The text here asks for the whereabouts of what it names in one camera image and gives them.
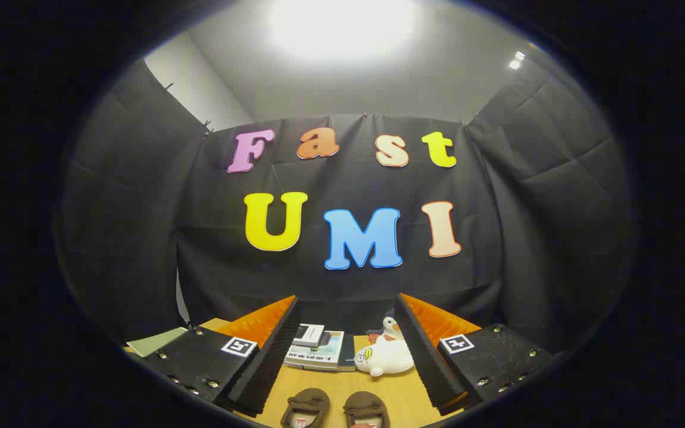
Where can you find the penguin plush toy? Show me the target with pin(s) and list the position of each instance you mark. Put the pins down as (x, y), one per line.
(389, 325)

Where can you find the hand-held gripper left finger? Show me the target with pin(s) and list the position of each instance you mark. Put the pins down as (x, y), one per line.
(271, 368)

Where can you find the book with blue photo cover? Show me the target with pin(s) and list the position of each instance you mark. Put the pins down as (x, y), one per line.
(308, 334)

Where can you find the green fabric storage box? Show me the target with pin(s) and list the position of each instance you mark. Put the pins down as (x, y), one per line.
(155, 342)

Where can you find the brown fuzzy shoe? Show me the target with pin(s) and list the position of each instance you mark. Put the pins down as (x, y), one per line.
(366, 404)
(305, 403)

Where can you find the small ceiling spotlight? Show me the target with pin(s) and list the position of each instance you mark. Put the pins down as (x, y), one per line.
(516, 61)

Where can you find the book with pale blue cover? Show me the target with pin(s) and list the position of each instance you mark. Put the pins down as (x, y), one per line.
(324, 356)

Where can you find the white duck plush toy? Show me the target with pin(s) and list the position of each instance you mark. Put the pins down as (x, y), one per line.
(390, 356)

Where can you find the bright ceiling light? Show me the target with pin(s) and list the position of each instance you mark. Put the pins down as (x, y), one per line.
(342, 24)

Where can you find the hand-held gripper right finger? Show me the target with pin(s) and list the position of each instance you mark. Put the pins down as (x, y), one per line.
(426, 362)

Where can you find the black book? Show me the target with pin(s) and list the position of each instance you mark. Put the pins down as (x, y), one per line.
(348, 353)

